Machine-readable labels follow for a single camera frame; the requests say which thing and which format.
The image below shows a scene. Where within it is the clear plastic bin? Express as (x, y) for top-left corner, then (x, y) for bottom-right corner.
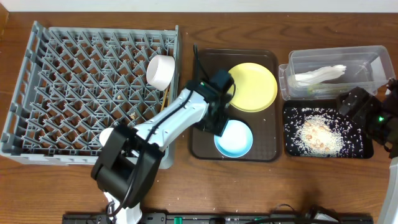
(279, 45), (395, 101)

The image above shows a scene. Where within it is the light blue bowl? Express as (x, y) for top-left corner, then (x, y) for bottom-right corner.
(214, 120), (254, 158)

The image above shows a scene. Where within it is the dark brown serving tray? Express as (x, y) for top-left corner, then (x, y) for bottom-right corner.
(190, 49), (282, 162)

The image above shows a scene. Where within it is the white cup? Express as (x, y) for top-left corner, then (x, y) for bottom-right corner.
(99, 128), (114, 146)

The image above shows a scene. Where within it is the white napkin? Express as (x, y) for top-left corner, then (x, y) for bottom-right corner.
(294, 65), (346, 86)

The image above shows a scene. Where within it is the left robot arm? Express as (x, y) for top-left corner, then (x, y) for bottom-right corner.
(91, 80), (236, 223)

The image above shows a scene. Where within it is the yellow plate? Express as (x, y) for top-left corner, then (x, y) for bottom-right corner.
(228, 62), (277, 113)

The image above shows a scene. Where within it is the spilled rice pile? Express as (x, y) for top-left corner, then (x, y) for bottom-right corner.
(293, 115), (344, 157)

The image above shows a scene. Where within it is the grey dishwasher rack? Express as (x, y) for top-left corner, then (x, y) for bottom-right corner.
(1, 22), (182, 166)

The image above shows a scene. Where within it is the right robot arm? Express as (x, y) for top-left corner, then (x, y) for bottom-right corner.
(337, 78), (397, 224)

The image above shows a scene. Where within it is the pink bowl with rice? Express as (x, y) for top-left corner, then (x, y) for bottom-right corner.
(146, 55), (175, 91)

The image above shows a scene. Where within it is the black equipment rail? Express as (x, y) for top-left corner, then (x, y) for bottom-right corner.
(62, 205), (374, 224)

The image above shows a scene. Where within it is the black tray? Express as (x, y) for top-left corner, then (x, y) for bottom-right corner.
(282, 100), (374, 159)

